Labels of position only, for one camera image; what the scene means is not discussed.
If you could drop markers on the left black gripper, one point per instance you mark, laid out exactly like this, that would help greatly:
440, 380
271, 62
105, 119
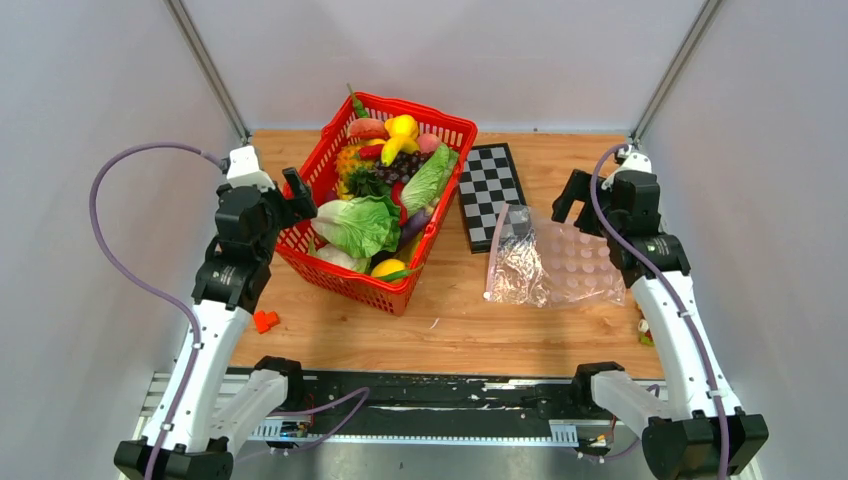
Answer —
301, 198

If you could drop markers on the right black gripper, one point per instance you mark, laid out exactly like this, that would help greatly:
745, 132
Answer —
576, 189

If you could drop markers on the red plastic basket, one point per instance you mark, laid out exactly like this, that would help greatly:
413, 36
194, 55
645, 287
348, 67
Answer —
319, 173

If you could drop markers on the orange toy pineapple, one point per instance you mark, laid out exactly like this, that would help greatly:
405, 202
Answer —
355, 176

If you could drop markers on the green lettuce head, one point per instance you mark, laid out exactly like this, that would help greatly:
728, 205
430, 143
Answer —
360, 227

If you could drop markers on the clear zip top bag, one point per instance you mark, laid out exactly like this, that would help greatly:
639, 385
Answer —
537, 262

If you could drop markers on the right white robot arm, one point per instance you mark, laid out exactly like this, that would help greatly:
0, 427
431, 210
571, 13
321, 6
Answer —
701, 429

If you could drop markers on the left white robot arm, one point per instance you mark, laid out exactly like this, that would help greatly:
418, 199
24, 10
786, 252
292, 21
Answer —
189, 437

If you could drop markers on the white cauliflower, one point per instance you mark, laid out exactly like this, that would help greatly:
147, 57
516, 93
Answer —
333, 255

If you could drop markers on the red chili pepper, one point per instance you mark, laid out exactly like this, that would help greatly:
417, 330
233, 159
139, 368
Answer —
370, 152

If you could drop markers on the black white checkerboard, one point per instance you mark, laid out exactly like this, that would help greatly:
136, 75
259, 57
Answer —
489, 181

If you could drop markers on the yellow mango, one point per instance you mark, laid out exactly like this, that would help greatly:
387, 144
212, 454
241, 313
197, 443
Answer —
390, 270

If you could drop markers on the dark purple grapes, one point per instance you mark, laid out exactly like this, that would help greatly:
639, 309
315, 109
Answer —
402, 169

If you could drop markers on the yellow banana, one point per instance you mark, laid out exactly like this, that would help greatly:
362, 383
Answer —
395, 145

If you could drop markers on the green chili pepper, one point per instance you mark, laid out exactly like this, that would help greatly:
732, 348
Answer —
359, 108

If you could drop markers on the purple eggplant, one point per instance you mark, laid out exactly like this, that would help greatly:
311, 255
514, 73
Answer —
414, 226

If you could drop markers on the small orange block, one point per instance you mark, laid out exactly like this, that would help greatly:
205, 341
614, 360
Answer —
265, 321

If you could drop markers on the long green cabbage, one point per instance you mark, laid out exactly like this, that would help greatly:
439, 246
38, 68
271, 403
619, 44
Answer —
426, 187

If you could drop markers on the yellow lemon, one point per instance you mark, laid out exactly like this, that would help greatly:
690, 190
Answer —
402, 126

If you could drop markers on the pink peach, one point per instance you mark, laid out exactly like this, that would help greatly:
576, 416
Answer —
428, 143

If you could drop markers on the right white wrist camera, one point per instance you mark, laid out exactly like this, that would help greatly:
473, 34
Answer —
627, 158

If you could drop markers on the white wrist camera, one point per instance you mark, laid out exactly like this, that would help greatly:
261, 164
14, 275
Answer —
627, 158
245, 169

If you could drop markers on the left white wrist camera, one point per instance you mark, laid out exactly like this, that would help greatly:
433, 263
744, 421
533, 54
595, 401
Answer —
245, 169

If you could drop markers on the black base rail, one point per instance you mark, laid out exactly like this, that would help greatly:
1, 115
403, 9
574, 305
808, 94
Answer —
432, 409

